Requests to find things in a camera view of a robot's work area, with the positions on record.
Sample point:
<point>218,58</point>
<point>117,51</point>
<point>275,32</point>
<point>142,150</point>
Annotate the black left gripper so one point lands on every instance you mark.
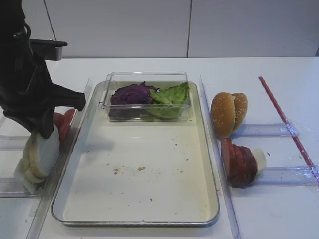
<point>28,95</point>

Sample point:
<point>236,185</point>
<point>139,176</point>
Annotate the white bread slice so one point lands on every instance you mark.
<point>43,153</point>

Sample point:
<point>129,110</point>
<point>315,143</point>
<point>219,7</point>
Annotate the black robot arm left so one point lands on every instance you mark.
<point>15,34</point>

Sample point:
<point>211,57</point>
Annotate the tomato slices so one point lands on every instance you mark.
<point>62,122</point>

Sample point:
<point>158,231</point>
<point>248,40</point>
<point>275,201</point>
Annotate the stack of bread slices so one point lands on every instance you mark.
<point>23,170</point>

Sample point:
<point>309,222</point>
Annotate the white pusher block for bread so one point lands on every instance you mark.
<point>23,181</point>

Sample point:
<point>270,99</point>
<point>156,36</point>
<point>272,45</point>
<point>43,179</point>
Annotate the green lettuce leaf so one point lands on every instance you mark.
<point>169,101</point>

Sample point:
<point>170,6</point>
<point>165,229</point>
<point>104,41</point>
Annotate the stack of meat patty slices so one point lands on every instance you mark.
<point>239,163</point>

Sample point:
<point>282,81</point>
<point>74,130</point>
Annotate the clear plastic salad container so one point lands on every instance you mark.
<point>138,112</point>

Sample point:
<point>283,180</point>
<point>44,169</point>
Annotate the purple cabbage leaf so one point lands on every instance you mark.
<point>134,94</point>

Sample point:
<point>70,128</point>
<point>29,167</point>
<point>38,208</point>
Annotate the metal baking tray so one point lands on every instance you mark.
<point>138,173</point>

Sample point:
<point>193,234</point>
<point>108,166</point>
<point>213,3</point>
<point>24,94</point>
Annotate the clear acrylic divider left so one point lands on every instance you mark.
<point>57,173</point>

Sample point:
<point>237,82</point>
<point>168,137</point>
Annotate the clear acrylic divider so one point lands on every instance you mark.
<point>236,234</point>
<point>57,173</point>

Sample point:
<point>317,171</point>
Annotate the plain bun half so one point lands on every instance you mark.
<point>223,114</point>

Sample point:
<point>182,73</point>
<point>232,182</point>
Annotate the sesame bun top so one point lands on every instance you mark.
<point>241,107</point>

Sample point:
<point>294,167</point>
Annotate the clear acrylic divider right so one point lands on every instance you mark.
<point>236,234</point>

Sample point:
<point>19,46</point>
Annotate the clear acrylic rail upper right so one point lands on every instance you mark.
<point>263,130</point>

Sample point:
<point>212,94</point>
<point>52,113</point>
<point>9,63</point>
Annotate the clear acrylic rail lower right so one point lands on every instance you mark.
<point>287,176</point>

